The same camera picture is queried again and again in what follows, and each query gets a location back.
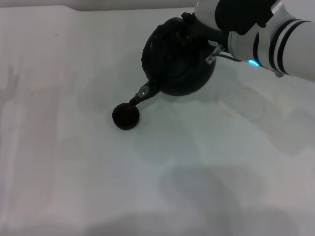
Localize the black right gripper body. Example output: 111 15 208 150
190 16 229 51

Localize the black round teapot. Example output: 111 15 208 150
128 17 218 107

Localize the small dark teacup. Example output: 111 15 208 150
112 103 141 130

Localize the thin cable with clear plugs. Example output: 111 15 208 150
205 45 284 79

